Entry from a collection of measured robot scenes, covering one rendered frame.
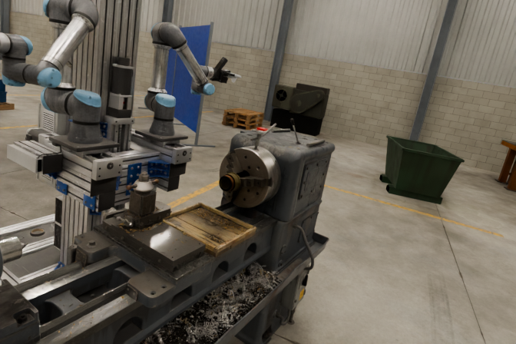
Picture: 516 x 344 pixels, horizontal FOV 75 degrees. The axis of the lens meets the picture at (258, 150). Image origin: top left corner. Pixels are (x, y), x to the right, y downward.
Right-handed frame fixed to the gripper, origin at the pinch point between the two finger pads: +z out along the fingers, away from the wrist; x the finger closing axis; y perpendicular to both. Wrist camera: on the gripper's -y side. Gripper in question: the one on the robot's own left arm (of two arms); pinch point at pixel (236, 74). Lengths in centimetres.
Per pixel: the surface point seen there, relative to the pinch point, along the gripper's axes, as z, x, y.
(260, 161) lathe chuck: -34, 87, 27
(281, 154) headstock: -18, 83, 25
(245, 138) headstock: -24, 59, 26
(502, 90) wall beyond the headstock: 989, -138, -54
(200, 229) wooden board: -64, 93, 58
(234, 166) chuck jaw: -43, 78, 33
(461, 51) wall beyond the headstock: 931, -264, -128
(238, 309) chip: -52, 119, 85
